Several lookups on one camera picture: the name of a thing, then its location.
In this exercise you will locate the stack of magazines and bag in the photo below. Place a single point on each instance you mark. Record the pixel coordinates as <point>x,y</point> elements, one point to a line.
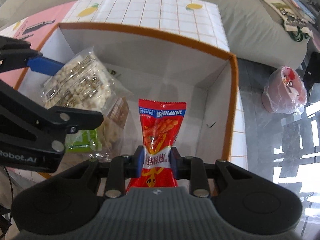
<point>277,5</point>

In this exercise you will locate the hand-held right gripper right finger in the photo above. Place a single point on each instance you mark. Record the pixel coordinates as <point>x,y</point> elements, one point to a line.
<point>174,161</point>

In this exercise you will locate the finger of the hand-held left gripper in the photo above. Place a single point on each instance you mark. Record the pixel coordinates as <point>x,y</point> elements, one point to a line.
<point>47,65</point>
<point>62,120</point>

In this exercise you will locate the orange cardboard box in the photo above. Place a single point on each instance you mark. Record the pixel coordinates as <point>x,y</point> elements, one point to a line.
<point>175,67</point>

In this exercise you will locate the stack of books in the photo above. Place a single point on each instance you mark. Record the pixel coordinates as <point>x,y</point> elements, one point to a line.
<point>302,12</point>

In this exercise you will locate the puffed rice cake packet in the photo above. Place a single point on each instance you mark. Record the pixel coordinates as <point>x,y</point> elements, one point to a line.
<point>80,85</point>

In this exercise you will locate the beige sofa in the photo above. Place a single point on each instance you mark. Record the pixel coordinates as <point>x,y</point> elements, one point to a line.
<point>237,5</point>

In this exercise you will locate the green snack packet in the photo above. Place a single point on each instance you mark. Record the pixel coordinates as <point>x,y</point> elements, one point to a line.
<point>85,140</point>

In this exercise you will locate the trash bin with pink bag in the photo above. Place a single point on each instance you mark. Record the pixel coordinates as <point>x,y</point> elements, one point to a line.
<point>277,97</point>

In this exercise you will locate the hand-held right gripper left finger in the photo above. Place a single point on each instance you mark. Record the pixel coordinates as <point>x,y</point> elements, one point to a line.
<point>140,161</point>

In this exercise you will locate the red snack packet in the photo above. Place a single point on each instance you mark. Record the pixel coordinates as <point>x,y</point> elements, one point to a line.
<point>160,125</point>

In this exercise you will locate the clear packet of brown sticks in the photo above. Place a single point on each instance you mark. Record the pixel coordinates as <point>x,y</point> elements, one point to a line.
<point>117,115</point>

